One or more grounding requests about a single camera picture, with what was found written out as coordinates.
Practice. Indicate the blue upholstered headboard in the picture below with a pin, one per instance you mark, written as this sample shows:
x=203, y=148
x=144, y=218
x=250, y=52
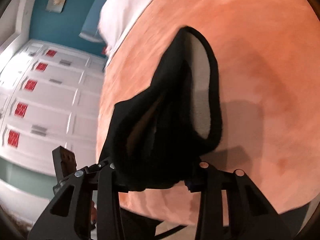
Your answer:
x=89, y=31

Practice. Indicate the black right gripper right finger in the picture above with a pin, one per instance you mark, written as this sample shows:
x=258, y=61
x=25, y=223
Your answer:
x=232, y=207

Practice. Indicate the orange plush bed blanket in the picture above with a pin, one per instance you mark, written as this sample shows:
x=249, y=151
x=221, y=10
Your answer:
x=268, y=56

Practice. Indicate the white bed sheet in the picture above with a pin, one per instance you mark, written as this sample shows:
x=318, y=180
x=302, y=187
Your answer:
x=117, y=17

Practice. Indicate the black pants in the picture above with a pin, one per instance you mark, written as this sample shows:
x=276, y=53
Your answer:
x=152, y=141

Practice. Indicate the white panelled wardrobe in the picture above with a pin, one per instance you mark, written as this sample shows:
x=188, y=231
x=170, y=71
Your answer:
x=49, y=98

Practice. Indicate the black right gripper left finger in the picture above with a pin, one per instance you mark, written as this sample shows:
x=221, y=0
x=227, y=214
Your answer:
x=68, y=215

